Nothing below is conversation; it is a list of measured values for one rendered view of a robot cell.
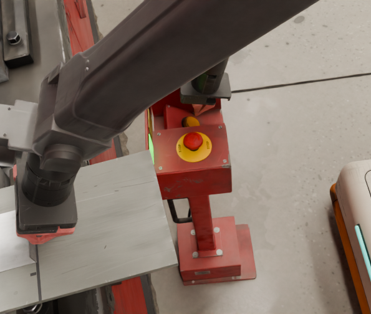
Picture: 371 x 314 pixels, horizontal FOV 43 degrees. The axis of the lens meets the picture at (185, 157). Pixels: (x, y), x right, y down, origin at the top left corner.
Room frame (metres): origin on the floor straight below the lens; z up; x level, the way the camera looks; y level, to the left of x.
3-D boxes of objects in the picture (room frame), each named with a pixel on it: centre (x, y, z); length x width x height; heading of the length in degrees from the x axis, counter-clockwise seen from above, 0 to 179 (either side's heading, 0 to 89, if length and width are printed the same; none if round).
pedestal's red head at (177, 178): (0.56, -0.02, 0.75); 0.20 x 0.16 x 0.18; 175
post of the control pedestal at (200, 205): (0.56, -0.02, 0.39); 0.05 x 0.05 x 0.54; 85
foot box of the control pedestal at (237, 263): (0.56, -0.05, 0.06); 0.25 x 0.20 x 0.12; 85
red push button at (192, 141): (0.51, -0.02, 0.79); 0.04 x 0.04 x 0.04
